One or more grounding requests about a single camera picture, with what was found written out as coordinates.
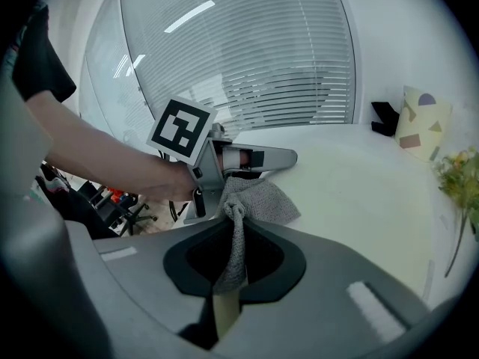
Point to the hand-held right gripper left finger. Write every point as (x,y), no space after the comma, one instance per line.
(142,275)

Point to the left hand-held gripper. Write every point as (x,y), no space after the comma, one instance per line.
(179,129)

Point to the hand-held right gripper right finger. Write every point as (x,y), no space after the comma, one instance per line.
(322,275)

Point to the grey knitted cloth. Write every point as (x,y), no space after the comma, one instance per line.
(258,200)

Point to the person's left forearm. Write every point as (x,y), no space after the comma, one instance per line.
(105,155)

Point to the person's left hand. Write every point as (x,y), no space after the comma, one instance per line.
(245,158)

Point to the black swivel chair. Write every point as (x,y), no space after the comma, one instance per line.
(112,211)

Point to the red object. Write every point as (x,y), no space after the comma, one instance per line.
(118,194)

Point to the black fabric bundle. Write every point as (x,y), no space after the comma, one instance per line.
(385,120)

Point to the white window blinds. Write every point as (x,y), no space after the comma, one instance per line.
(243,51)

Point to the small grey sticker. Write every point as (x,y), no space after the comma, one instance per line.
(444,222)

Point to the cream patterned pot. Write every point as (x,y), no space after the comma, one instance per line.
(423,125)

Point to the artificial flower bouquet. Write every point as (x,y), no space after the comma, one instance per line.
(460,181)

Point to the black printed T-shirt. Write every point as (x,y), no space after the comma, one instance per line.
(37,62)

